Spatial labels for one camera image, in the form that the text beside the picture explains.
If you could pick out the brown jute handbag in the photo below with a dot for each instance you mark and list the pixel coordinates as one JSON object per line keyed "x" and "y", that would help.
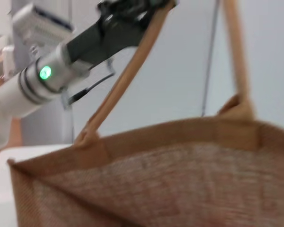
{"x": 170, "y": 179}

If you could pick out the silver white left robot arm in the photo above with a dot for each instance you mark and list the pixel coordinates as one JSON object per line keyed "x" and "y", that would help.
{"x": 33, "y": 85}

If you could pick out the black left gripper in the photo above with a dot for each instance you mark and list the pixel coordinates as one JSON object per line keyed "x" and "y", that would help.
{"x": 113, "y": 35}

